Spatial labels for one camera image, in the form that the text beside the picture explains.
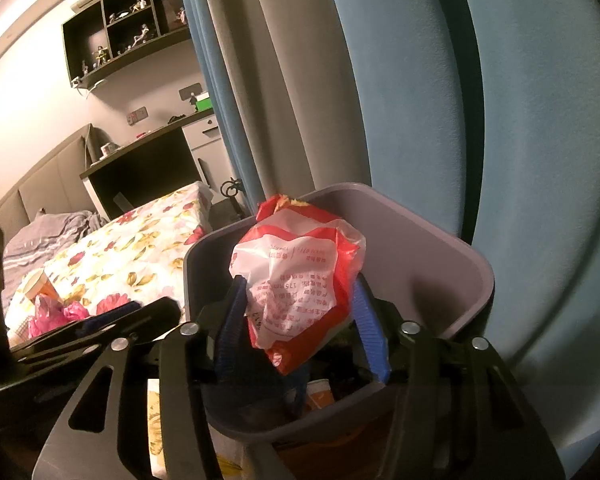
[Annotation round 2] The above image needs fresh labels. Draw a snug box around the row of shelf figurines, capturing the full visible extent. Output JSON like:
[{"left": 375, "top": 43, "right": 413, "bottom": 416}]
[{"left": 80, "top": 0, "right": 188, "bottom": 78}]

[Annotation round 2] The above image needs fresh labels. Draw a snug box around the paper cup with orange print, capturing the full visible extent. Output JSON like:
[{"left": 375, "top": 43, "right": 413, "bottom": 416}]
[{"left": 21, "top": 268, "right": 57, "bottom": 306}]

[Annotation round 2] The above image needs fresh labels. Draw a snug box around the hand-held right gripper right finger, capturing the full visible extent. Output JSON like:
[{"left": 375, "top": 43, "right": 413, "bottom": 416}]
[{"left": 352, "top": 275, "right": 567, "bottom": 480}]

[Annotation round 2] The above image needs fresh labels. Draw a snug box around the black metal frame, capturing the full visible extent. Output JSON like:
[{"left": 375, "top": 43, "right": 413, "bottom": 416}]
[{"left": 220, "top": 177, "right": 244, "bottom": 206}]

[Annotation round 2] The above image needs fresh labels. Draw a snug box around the blue and grey curtain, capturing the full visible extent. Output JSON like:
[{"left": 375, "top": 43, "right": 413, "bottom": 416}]
[{"left": 175, "top": 0, "right": 600, "bottom": 466}]

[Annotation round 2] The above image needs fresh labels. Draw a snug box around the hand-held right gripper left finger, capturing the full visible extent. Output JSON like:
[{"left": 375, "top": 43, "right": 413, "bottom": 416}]
[{"left": 32, "top": 274, "right": 251, "bottom": 480}]

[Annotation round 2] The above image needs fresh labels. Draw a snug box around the grey upholstered headboard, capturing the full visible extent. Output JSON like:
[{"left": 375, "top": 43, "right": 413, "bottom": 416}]
[{"left": 0, "top": 122, "right": 98, "bottom": 226}]

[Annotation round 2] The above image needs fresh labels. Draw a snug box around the white clip lamp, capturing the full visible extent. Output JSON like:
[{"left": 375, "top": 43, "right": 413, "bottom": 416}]
[{"left": 71, "top": 77, "right": 111, "bottom": 96}]

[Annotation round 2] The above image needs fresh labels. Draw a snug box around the pink plastic bag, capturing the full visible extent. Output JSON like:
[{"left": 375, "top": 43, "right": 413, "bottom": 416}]
[{"left": 28, "top": 294, "right": 92, "bottom": 338}]

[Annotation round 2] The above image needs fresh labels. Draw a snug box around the red and white plastic bag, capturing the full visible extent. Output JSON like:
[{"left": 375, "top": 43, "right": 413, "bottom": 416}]
[{"left": 230, "top": 194, "right": 368, "bottom": 376}]

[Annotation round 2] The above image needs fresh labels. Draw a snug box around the grey plastic bin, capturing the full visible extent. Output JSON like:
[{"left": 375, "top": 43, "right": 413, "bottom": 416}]
[{"left": 182, "top": 182, "right": 496, "bottom": 448}]

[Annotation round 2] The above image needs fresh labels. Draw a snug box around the dark desk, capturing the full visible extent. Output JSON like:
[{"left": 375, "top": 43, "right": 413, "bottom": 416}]
[{"left": 79, "top": 110, "right": 221, "bottom": 221}]

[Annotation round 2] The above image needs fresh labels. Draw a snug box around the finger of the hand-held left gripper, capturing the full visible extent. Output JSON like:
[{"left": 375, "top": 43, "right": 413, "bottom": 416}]
[
  {"left": 10, "top": 296, "right": 182, "bottom": 367},
  {"left": 55, "top": 301, "right": 142, "bottom": 336}
]

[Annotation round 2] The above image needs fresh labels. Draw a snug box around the white drawer cabinet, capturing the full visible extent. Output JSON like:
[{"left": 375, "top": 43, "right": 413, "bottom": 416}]
[{"left": 181, "top": 114, "right": 236, "bottom": 196}]

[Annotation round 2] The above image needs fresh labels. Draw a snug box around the grey striped duvet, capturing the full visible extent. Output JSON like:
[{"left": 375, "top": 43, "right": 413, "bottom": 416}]
[{"left": 2, "top": 208, "right": 111, "bottom": 281}]

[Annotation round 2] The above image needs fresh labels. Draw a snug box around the dark wall shelf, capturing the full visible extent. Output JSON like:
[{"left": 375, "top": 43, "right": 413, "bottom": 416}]
[{"left": 61, "top": 0, "right": 193, "bottom": 88}]

